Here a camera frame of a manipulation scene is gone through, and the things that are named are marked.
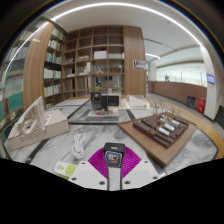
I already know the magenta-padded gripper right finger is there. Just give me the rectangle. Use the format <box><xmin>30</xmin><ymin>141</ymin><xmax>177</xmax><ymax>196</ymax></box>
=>
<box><xmin>119</xmin><ymin>148</ymin><xmax>162</xmax><ymax>192</ymax></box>

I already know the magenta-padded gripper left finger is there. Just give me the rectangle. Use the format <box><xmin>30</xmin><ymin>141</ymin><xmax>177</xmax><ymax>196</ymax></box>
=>
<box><xmin>68</xmin><ymin>148</ymin><xmax>110</xmax><ymax>192</ymax></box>

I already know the black charger with blue label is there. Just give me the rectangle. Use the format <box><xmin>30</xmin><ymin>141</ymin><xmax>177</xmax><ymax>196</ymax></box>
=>
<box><xmin>103</xmin><ymin>142</ymin><xmax>126</xmax><ymax>169</ymax></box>

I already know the green and white power strip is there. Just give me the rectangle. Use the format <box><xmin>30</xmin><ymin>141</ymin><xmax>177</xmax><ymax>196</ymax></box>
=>
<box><xmin>53</xmin><ymin>161</ymin><xmax>79</xmax><ymax>180</ymax></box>

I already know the brown architectural model on board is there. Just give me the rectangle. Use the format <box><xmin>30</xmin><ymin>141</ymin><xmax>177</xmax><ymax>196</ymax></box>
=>
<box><xmin>116</xmin><ymin>112</ymin><xmax>198</xmax><ymax>168</ymax></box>

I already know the white architectural model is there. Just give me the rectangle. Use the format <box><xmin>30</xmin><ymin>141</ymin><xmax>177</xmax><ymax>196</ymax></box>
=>
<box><xmin>6</xmin><ymin>96</ymin><xmax>71</xmax><ymax>151</ymax></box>

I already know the grey flat model base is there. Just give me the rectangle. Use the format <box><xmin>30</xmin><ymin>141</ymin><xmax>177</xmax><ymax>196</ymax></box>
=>
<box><xmin>85</xmin><ymin>107</ymin><xmax>121</xmax><ymax>122</ymax></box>

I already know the group of small wooden trees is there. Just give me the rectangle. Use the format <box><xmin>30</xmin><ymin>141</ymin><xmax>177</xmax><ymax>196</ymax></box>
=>
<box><xmin>149</xmin><ymin>99</ymin><xmax>182</xmax><ymax>118</ymax></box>

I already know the small white building model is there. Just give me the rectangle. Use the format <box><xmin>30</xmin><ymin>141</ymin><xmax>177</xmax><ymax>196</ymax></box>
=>
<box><xmin>127</xmin><ymin>94</ymin><xmax>151</xmax><ymax>110</ymax></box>

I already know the wide black display box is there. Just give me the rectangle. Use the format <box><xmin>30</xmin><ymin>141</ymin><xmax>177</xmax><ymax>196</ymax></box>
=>
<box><xmin>100</xmin><ymin>92</ymin><xmax>121</xmax><ymax>110</ymax></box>

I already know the black bin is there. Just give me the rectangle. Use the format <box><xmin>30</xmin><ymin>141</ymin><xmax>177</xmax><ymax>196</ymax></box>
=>
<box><xmin>186</xmin><ymin>95</ymin><xmax>197</xmax><ymax>110</ymax></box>

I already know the red bin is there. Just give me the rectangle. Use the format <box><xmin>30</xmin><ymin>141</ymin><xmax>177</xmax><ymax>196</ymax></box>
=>
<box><xmin>196</xmin><ymin>96</ymin><xmax>206</xmax><ymax>115</ymax></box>

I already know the poster on wood panel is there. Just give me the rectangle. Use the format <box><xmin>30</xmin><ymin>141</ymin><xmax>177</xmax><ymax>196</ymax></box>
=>
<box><xmin>132</xmin><ymin>58</ymin><xmax>148</xmax><ymax>71</ymax></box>

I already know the short ceiling light strip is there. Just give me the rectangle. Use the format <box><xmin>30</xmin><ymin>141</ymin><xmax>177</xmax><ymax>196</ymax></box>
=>
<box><xmin>145</xmin><ymin>52</ymin><xmax>161</xmax><ymax>61</ymax></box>

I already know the wooden bookshelf unit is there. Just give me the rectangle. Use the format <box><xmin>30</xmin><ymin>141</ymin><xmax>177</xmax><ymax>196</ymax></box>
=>
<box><xmin>22</xmin><ymin>20</ymin><xmax>147</xmax><ymax>108</ymax></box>

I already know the long curved ceiling light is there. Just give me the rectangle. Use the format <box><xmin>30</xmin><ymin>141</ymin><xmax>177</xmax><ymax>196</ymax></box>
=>
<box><xmin>49</xmin><ymin>1</ymin><xmax>203</xmax><ymax>47</ymax></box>

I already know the white coiled cable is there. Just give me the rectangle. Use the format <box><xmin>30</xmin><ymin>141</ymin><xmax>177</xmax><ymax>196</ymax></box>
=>
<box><xmin>70</xmin><ymin>132</ymin><xmax>87</xmax><ymax>161</ymax></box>

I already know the wall screen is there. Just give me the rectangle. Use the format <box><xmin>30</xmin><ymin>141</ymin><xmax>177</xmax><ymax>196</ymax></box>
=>
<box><xmin>206</xmin><ymin>73</ymin><xmax>217</xmax><ymax>85</ymax></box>

